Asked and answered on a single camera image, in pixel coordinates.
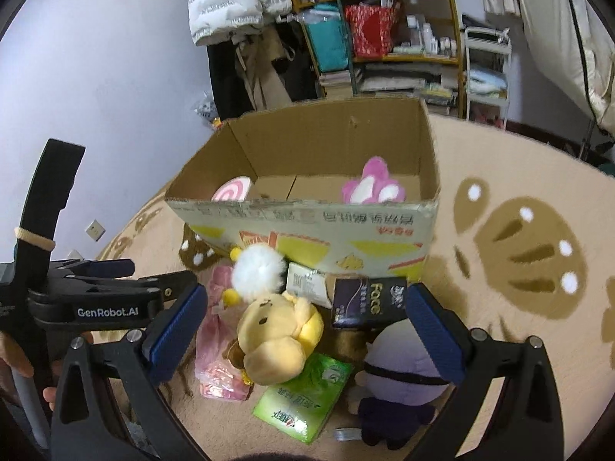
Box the crumpled plastic bag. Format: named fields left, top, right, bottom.
left=194, top=93, right=222, bottom=128

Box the green tissue pack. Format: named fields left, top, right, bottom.
left=252, top=352, right=356, bottom=445

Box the pink swirl plush toy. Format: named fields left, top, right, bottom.
left=210, top=176, right=254, bottom=202

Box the beige printed blanket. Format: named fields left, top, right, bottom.
left=93, top=101, right=615, bottom=461

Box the group of toiletry bottles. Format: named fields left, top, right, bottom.
left=394, top=14, right=457, bottom=56

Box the white trolley cart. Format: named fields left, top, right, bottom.
left=461, top=26, right=512, bottom=130

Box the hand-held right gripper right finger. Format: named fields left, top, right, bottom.
left=407, top=283, right=567, bottom=461

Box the pink plastic packet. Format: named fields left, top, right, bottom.
left=193, top=264, right=253, bottom=401

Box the pink white rabbit plush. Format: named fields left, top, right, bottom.
left=341, top=155, right=407, bottom=204

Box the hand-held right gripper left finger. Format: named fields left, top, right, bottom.
left=50, top=282, right=212, bottom=461

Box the black hanging garment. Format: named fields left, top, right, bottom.
left=206, top=43, right=255, bottom=121

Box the metal stand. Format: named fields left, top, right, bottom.
left=579, top=120, right=597, bottom=160

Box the person's left hand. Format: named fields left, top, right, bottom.
left=0, top=331, right=59, bottom=413

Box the white tissue pack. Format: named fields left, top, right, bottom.
left=286, top=262, right=337, bottom=309

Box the white fluffy plush toy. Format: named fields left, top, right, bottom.
left=222, top=244, right=285, bottom=307

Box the yellow dog plush toy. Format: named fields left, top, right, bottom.
left=226, top=290, right=325, bottom=386

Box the pale purple plush doll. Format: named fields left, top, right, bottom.
left=348, top=317, right=464, bottom=451

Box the green pole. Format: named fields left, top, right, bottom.
left=335, top=0, right=359, bottom=97

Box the white puffer jacket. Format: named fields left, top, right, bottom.
left=187, top=0, right=294, bottom=47

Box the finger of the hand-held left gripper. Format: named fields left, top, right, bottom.
left=72, top=270, right=198, bottom=307
left=50, top=258, right=136, bottom=280

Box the teal bag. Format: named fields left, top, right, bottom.
left=303, top=5, right=350, bottom=73

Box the beige coat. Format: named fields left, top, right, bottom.
left=231, top=24, right=295, bottom=112

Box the stack of books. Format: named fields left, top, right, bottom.
left=317, top=62, right=459, bottom=116

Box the printed cardboard box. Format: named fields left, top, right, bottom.
left=165, top=97, right=441, bottom=285

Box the black tissue pack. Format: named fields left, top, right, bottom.
left=331, top=276, right=409, bottom=331

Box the white fabric cover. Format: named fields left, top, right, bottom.
left=509, top=0, right=615, bottom=126

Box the red patterned bag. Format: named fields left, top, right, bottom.
left=345, top=2, right=402, bottom=58

